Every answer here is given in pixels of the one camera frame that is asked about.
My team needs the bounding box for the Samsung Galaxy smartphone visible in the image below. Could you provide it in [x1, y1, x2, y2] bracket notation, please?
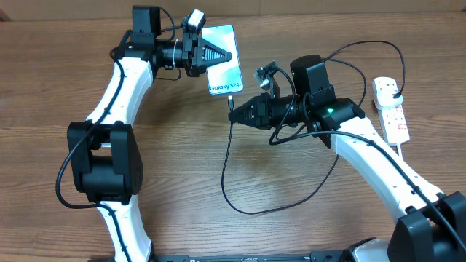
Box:
[202, 24, 244, 95]

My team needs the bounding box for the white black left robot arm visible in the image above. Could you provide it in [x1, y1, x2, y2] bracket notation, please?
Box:
[55, 6, 232, 261]

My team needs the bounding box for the white charger plug adapter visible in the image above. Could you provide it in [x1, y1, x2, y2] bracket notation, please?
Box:
[374, 88, 403, 110]

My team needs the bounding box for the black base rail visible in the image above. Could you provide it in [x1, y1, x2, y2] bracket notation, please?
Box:
[87, 236, 387, 262]

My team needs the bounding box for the black USB charging cable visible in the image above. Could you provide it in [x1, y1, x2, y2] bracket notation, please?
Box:
[220, 40, 407, 215]

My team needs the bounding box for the white power strip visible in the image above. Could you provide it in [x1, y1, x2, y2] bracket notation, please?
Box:
[371, 76, 410, 157]

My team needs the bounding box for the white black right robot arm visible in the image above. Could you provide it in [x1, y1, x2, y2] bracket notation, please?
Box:
[229, 55, 465, 261]

